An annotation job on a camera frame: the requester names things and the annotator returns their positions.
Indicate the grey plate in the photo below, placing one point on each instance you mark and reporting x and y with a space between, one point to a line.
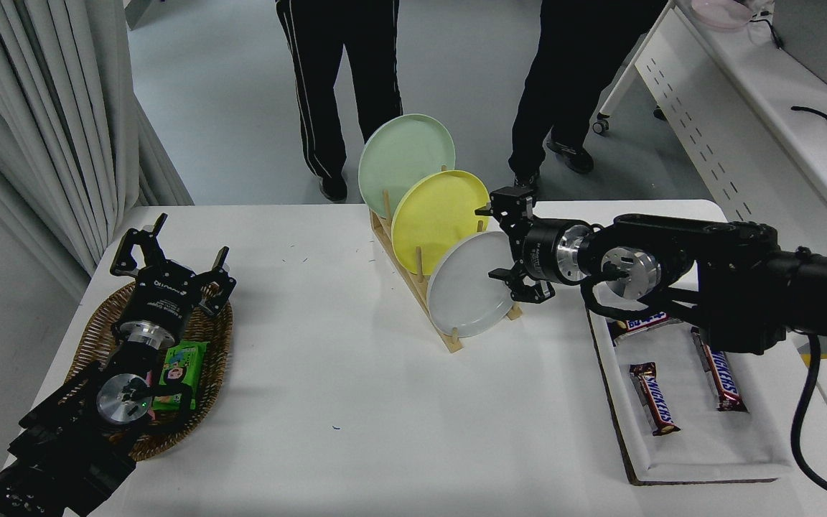
467 294

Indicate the grey laptop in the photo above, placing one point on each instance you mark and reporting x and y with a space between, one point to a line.
815 36

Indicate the pale green plate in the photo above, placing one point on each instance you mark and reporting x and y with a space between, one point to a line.
403 154

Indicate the pink snack packet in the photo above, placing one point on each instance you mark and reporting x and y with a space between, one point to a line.
149 378

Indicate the brown wicker basket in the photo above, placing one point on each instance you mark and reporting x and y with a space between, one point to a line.
94 330

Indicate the wooden plate rack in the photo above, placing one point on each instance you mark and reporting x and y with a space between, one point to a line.
454 343

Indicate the white desk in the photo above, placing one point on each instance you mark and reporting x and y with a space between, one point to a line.
744 143

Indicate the brown snack bar white label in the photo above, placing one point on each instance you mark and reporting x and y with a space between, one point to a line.
639 329

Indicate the brown Snickers bar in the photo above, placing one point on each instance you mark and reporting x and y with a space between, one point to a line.
654 398
721 373

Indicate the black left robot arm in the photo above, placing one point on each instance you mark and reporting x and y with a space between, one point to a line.
76 445

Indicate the pink plate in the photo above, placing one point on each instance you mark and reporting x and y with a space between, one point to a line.
722 13

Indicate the pale grey curtain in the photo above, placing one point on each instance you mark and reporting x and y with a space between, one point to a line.
26 108

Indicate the green snack packet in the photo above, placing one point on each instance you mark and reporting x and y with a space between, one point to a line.
180 370

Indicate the person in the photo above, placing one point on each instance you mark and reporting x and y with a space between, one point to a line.
571 57
327 72

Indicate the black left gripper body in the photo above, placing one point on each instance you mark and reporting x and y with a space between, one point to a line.
162 298

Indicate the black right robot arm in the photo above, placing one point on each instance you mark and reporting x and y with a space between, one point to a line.
744 273

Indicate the yellow plate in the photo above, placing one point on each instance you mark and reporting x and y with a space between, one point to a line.
442 215

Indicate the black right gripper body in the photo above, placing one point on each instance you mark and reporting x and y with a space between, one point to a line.
539 251

